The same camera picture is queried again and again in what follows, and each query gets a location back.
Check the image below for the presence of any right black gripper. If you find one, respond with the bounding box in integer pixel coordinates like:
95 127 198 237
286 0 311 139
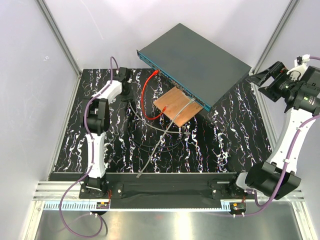
247 61 301 103

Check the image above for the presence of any grey ethernet cable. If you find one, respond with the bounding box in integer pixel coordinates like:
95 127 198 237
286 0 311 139
136 98 196 179
128 102 191 138

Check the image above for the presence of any red ethernet cable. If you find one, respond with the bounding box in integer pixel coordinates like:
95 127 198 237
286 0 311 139
141 70 169 120

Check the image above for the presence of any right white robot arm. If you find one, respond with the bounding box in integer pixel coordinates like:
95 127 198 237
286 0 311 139
227 60 320 200

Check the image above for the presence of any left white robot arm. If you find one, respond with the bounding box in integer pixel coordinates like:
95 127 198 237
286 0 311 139
81 67 131 198

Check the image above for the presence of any black marble pattern mat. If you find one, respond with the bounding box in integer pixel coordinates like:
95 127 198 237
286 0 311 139
51 68 279 174

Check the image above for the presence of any brown wooden board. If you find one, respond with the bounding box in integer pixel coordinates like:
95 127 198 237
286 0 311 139
153 87 203 127

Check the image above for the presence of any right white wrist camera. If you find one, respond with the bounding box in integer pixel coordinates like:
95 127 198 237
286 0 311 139
287 54 310 82

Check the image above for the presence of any dark teal network switch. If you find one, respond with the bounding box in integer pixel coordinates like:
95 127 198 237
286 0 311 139
137 23 251 111

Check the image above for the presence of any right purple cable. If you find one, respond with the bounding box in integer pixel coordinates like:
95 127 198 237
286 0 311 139
251 56 320 216

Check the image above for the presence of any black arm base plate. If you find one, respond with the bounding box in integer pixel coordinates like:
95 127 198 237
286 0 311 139
79 173 244 201

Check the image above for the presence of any black ethernet cable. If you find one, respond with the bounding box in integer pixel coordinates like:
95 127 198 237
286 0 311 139
126 99 187 153

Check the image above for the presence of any white slotted cable duct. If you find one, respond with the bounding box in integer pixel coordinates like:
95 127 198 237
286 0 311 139
44 199 231 213

